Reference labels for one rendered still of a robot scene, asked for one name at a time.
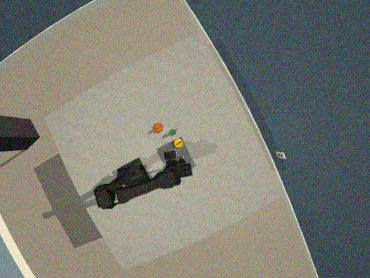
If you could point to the yellow gear with black stripe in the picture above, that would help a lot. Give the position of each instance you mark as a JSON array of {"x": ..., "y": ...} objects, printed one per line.
[{"x": 180, "y": 143}]

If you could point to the orange gear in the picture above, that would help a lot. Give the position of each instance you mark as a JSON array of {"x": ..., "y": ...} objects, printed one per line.
[{"x": 157, "y": 127}]

